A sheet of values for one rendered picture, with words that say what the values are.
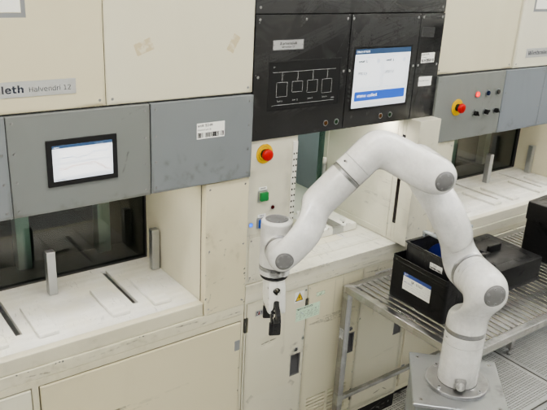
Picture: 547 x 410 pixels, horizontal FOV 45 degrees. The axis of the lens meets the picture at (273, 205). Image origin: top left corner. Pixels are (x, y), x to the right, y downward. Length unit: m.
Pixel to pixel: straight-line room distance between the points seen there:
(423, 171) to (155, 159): 0.79
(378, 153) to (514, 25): 1.50
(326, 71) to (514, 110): 1.15
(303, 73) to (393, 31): 0.43
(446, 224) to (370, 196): 1.07
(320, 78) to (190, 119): 0.52
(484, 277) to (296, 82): 0.87
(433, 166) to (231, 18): 0.77
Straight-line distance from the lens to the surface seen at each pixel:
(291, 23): 2.19
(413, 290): 2.54
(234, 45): 2.08
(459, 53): 2.83
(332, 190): 1.71
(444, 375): 2.15
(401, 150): 1.73
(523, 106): 3.25
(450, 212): 1.85
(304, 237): 1.66
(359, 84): 2.43
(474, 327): 2.04
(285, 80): 2.21
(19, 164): 1.85
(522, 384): 3.70
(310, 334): 2.70
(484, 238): 3.04
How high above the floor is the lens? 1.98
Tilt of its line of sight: 21 degrees down
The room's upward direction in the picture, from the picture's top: 3 degrees clockwise
